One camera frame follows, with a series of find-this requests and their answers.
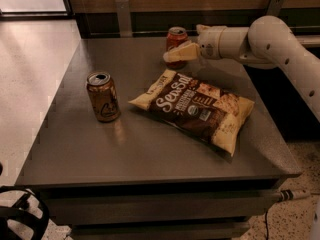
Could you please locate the sea salt chip bag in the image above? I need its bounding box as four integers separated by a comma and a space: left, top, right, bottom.
130, 69, 254, 155

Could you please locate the red coke can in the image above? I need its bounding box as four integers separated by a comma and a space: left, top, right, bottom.
166, 26, 188, 70

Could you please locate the right metal wall bracket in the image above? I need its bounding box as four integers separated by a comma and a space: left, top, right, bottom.
266, 0, 285, 16

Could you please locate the grey drawer cabinet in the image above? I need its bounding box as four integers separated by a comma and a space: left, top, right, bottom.
17, 38, 300, 240

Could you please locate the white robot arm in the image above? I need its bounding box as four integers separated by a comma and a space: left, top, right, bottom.
163, 16, 320, 120

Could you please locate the brown gold soda can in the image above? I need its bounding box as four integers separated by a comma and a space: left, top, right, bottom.
86, 71, 120, 123

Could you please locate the metal wall bracket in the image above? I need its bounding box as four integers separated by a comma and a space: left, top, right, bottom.
116, 0, 133, 38
266, 0, 285, 16

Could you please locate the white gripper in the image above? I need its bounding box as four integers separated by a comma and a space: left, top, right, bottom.
163, 24, 249, 63

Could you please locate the left metal wall bracket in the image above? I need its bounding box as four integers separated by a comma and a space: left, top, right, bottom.
116, 0, 133, 38

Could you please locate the black cable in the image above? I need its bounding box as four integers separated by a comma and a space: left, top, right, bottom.
263, 209, 271, 240

